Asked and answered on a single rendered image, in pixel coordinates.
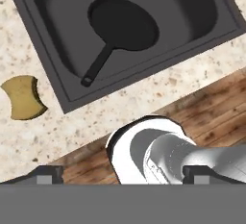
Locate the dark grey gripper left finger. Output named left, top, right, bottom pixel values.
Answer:
left=0, top=164, right=64, bottom=186

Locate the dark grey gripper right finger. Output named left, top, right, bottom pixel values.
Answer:
left=182, top=164, right=246, bottom=186

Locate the yellow sponge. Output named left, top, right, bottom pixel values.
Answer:
left=0, top=75, right=49, bottom=121

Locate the dark grey sink basin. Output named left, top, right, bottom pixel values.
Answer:
left=3, top=0, right=246, bottom=115

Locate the black frying pan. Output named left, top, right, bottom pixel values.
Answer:
left=80, top=0, right=160, bottom=88

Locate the white and grey round thing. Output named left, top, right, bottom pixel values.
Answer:
left=105, top=114, right=246, bottom=186

